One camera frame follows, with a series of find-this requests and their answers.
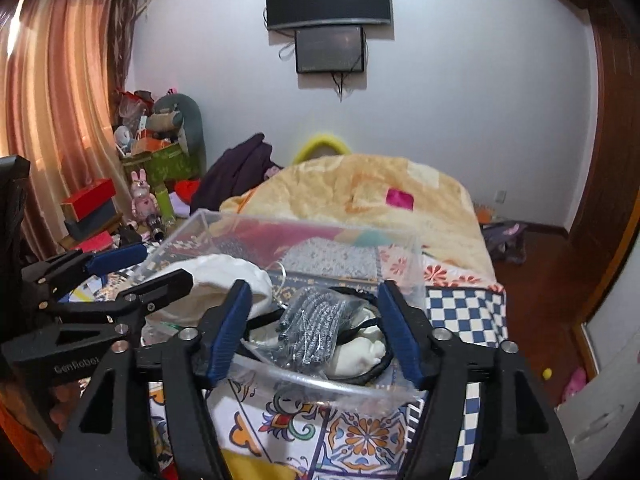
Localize flat red box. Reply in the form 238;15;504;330
74;231;120;255

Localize grey plush toy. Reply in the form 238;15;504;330
151;91;206;162

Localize orange curtain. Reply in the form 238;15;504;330
0;0;132;263

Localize green bottle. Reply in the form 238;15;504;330
154;185;175;222

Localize bagged black and white cloth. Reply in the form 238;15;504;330
255;286;373;376

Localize green cardboard box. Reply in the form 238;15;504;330
120;141;202;184

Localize black hanging cables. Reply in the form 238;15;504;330
330;71;362;104

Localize purple clothing pile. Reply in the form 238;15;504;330
201;132;285;212

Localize yellow ring cushion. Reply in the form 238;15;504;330
292;132;354;167

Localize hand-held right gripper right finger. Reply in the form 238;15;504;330
376;281;579;480

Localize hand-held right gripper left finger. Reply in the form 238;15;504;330
52;279;254;480

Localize white knitted hat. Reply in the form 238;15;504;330
159;254;274;325

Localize small black wall monitor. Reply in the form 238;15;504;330
294;25;366;75

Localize dark grey box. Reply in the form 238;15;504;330
63;209;124;242

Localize purple bag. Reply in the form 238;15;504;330
482;220;529;264

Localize white cabinet door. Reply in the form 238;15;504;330
554;280;640;466

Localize black furniture piece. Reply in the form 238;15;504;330
0;155;32;288

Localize yellow fleece blanket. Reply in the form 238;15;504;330
219;152;497;283

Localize wooden door frame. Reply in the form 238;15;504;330
520;0;640;378

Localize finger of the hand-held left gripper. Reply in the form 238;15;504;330
42;268;195;327
20;241;149;306

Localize clear plastic storage box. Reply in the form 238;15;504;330
134;208;427;407

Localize pink bunny toy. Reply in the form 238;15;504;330
129;170;161;222

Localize red cloth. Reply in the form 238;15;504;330
173;179;202;203

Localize brown patterned curtain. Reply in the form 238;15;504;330
107;0;140;98

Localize patterned patchwork bedsheet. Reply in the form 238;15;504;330
65;230;509;480

